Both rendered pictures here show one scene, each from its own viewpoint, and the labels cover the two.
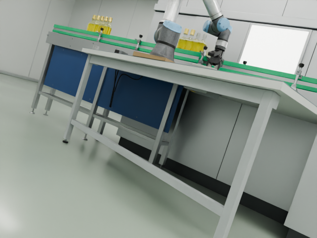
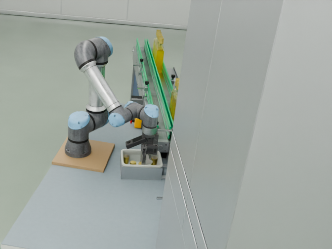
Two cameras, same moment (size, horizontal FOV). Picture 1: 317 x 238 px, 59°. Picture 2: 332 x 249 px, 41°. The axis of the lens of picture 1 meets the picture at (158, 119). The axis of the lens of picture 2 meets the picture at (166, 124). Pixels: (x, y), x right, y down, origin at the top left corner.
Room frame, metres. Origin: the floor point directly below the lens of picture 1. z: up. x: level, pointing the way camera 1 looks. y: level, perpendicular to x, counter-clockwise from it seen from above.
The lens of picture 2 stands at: (0.56, -1.86, 2.11)
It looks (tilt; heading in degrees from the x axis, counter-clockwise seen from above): 26 degrees down; 48
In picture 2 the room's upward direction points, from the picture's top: 8 degrees clockwise
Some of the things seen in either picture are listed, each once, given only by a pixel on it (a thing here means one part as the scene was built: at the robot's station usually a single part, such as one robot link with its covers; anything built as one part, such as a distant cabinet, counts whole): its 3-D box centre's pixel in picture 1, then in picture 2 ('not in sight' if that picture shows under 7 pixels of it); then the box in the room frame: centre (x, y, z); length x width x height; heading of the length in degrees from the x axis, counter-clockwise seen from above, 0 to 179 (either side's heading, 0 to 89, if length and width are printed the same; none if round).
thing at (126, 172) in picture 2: not in sight; (145, 165); (1.92, -0.23, 0.79); 0.27 x 0.17 x 0.08; 149
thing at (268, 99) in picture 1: (137, 125); not in sight; (1.66, 0.11, 0.36); 1.51 x 0.09 x 0.71; 45
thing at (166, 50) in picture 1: (163, 52); (78, 143); (1.67, 0.09, 0.82); 0.15 x 0.15 x 0.10
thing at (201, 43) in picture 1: (199, 53); not in sight; (2.21, -0.14, 0.99); 0.06 x 0.06 x 0.21; 59
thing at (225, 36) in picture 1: (224, 33); (150, 115); (1.90, -0.24, 1.10); 0.09 x 0.08 x 0.11; 106
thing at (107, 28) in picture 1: (106, 31); (159, 55); (2.74, 0.74, 1.02); 0.06 x 0.06 x 0.28; 59
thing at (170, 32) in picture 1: (170, 33); (79, 125); (1.68, 0.09, 0.94); 0.13 x 0.12 x 0.14; 16
